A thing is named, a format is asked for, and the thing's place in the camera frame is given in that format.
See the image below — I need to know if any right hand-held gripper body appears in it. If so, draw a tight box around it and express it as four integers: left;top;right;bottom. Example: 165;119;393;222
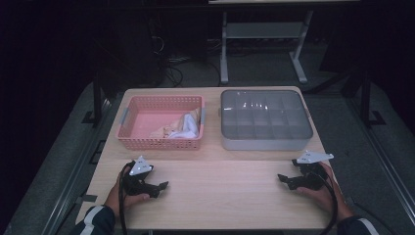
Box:
292;150;335;192

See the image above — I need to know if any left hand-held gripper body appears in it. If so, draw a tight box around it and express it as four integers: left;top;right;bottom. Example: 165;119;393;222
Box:
122;155;161;198

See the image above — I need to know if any white divided storage box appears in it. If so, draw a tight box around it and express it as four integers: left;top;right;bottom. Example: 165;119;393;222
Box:
219;89;314;152

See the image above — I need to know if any pink plastic basket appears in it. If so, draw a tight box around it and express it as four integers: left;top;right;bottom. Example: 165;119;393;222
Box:
115;95;207;151

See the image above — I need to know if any white sock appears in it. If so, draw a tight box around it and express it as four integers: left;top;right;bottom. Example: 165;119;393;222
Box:
167;129;194;140
178;112;200;138

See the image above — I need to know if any transparent grey box lid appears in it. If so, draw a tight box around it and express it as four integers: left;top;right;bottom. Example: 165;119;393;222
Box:
220;89;314;141

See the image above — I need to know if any person's right hand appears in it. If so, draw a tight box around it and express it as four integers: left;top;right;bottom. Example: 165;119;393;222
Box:
296;161;355;223

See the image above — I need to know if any person's left hand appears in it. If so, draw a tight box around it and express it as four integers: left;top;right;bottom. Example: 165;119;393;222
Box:
103;171;151;218

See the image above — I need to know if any black metal stand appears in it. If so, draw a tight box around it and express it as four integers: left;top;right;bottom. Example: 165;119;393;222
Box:
81;71;105;127
359;70;387;129

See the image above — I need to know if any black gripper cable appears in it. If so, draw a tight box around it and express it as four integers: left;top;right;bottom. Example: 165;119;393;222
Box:
117;161;130;235
312;169;339;235

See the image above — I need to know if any black bracket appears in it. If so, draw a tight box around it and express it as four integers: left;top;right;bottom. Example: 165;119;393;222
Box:
89;139;108;165

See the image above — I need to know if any metal rail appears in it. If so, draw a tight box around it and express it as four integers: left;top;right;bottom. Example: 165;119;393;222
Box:
346;97;415;227
40;97;114;235

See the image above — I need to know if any thin black cable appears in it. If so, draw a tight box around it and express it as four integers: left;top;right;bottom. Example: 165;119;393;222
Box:
351;201;397;235

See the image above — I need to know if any black cable tangle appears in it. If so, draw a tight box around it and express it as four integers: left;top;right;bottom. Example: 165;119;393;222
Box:
161;57;223;88

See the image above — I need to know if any white metal frame table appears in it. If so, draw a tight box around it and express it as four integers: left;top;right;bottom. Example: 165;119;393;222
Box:
208;0;360;85

